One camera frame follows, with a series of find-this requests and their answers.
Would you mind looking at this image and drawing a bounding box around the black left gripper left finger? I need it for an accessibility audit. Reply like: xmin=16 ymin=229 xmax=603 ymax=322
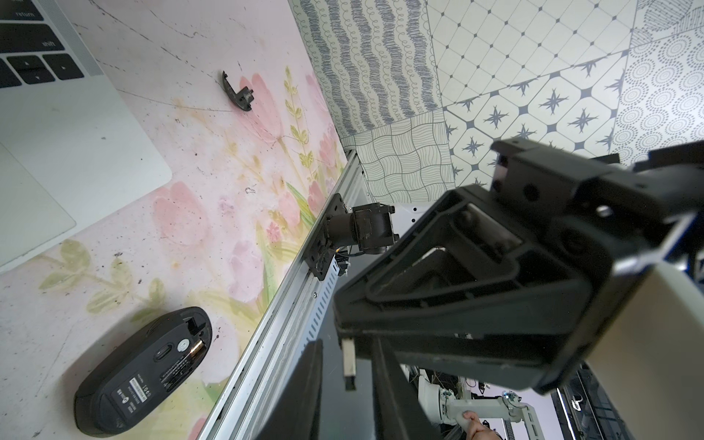
xmin=257 ymin=339 xmax=324 ymax=440

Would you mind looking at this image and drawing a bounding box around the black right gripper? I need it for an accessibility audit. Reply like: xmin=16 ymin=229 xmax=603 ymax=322
xmin=334 ymin=137 xmax=703 ymax=392

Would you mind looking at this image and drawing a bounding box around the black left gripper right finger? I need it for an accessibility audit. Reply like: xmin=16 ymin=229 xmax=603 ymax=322
xmin=371 ymin=338 xmax=442 ymax=440

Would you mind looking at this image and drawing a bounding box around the black wireless mouse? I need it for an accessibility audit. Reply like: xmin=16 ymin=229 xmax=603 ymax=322
xmin=73 ymin=306 xmax=213 ymax=437

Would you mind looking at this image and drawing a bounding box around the black mouse battery cover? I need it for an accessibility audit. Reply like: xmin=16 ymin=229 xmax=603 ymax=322
xmin=221 ymin=71 xmax=254 ymax=112

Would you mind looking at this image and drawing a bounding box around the silver laptop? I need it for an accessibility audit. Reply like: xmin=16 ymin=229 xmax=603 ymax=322
xmin=1 ymin=0 xmax=172 ymax=271

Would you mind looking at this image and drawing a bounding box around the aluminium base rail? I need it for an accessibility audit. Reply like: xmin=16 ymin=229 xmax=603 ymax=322
xmin=197 ymin=150 xmax=370 ymax=440

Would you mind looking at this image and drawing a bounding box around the white perforated cable duct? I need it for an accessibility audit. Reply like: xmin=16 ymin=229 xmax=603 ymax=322
xmin=300 ymin=258 xmax=339 ymax=350

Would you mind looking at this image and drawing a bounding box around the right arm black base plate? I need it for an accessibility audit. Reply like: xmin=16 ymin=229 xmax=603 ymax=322
xmin=302 ymin=194 xmax=400 ymax=282

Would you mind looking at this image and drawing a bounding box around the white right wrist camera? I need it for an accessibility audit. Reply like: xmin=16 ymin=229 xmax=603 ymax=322
xmin=587 ymin=263 xmax=703 ymax=439

